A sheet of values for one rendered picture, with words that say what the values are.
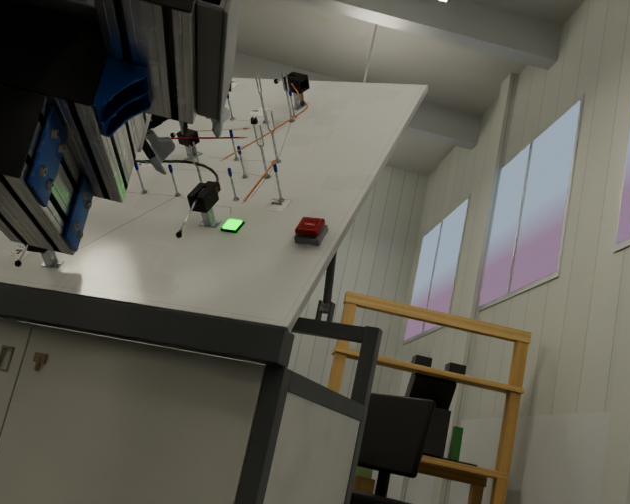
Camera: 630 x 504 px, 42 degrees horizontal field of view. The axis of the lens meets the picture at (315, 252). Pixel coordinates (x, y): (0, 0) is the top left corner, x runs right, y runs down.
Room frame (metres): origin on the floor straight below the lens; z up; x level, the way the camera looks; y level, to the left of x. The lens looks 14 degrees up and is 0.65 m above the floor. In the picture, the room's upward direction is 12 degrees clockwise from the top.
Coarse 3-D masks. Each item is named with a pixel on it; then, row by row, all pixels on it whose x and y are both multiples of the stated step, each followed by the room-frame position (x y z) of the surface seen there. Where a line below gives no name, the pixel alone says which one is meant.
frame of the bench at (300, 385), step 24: (264, 384) 1.55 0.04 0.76; (288, 384) 1.57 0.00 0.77; (312, 384) 1.69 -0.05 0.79; (264, 408) 1.55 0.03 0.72; (336, 408) 1.86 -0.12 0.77; (360, 408) 2.03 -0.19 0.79; (264, 432) 1.54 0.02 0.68; (360, 432) 2.07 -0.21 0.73; (264, 456) 1.54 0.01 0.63; (240, 480) 1.55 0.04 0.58; (264, 480) 1.56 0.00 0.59
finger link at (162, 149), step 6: (150, 132) 1.51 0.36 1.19; (150, 138) 1.51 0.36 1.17; (156, 138) 1.52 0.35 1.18; (156, 144) 1.52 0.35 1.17; (162, 144) 1.53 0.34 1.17; (168, 144) 1.53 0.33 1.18; (174, 144) 1.53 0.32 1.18; (156, 150) 1.53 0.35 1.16; (162, 150) 1.53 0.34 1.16; (168, 150) 1.54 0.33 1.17; (156, 156) 1.53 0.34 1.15; (162, 156) 1.54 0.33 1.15; (156, 162) 1.54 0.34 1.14; (156, 168) 1.56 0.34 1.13; (162, 168) 1.56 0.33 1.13
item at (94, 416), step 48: (48, 336) 1.74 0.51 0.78; (96, 336) 1.70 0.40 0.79; (48, 384) 1.73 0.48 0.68; (96, 384) 1.69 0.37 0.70; (144, 384) 1.65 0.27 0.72; (192, 384) 1.61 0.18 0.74; (240, 384) 1.57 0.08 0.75; (48, 432) 1.72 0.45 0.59; (96, 432) 1.68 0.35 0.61; (144, 432) 1.64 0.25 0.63; (192, 432) 1.60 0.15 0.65; (240, 432) 1.56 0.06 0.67; (0, 480) 1.75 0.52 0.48; (48, 480) 1.71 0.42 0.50; (96, 480) 1.67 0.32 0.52; (144, 480) 1.63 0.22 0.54; (192, 480) 1.59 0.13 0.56
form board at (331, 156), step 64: (192, 128) 2.11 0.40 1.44; (256, 128) 2.05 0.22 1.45; (320, 128) 2.00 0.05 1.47; (384, 128) 1.95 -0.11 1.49; (128, 192) 1.94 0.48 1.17; (256, 192) 1.84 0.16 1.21; (320, 192) 1.80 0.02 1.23; (0, 256) 1.84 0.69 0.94; (64, 256) 1.79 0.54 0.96; (128, 256) 1.75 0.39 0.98; (192, 256) 1.71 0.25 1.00; (256, 256) 1.67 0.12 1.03; (320, 256) 1.64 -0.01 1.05; (256, 320) 1.54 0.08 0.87
